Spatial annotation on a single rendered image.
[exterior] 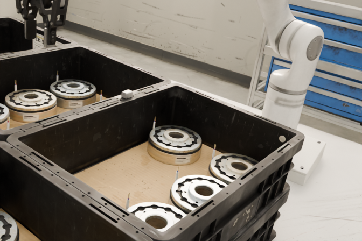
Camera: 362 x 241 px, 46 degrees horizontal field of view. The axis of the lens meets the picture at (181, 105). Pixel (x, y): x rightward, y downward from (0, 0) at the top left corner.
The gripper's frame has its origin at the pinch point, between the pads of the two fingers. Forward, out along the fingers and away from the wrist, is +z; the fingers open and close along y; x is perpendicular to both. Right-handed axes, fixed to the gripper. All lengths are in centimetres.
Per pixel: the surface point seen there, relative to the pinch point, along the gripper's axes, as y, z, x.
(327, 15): 13, 13, -196
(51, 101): -0.4, 14.3, -2.8
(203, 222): -49, 9, 11
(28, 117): -0.8, 16.3, 3.1
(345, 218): -55, 31, -39
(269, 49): 40, 39, -188
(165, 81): -17.0, 7.5, -18.7
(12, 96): 6.4, 14.5, 2.0
